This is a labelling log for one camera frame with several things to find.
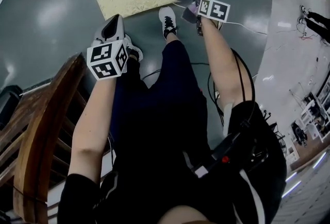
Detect person's right forearm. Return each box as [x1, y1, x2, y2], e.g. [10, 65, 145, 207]
[200, 16, 255, 115]

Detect person's black shirt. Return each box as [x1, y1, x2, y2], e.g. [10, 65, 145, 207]
[58, 100, 287, 224]

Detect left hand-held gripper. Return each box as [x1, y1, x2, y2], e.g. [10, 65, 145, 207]
[87, 14, 129, 81]

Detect black cables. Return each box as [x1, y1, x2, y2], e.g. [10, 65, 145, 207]
[141, 47, 256, 126]

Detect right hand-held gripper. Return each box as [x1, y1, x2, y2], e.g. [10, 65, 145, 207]
[196, 0, 230, 36]

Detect white arm strap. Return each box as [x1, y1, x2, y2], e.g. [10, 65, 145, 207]
[223, 100, 237, 136]

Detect person's right white shoe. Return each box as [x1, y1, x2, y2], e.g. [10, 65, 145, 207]
[158, 6, 178, 40]

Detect person's dark trousers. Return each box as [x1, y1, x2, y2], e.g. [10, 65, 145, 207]
[113, 39, 215, 157]

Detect white power strip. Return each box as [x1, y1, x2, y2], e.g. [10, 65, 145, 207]
[259, 104, 271, 122]

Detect brown wooden stair railing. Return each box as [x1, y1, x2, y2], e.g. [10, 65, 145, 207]
[0, 53, 90, 224]

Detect white shelf unit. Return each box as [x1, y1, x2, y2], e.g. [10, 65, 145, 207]
[291, 83, 330, 144]

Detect white power strip cable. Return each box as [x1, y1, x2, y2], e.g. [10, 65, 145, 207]
[172, 1, 268, 36]

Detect person's left forearm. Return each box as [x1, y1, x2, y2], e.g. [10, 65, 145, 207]
[67, 77, 118, 185]

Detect person's chin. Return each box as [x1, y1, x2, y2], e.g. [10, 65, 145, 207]
[159, 206, 215, 224]

